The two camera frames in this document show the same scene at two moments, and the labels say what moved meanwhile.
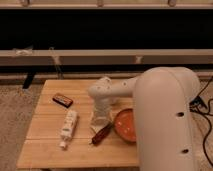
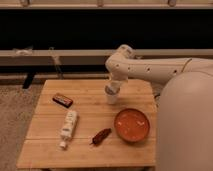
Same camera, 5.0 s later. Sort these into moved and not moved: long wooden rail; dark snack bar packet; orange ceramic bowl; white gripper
Moved: white gripper
Not moved: dark snack bar packet; orange ceramic bowl; long wooden rail
